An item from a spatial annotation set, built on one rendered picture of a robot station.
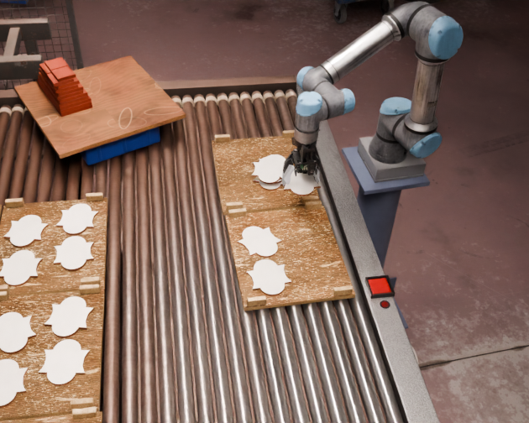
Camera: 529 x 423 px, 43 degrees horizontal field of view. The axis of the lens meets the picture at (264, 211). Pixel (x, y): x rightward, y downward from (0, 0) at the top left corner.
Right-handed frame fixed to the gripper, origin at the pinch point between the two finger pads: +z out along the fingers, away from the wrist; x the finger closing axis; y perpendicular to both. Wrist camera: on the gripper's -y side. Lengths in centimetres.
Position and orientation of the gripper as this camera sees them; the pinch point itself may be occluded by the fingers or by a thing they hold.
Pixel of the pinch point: (300, 181)
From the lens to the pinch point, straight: 225.4
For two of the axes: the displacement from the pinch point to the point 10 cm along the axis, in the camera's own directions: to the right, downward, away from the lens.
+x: 9.9, -0.8, 1.4
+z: -0.4, 7.2, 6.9
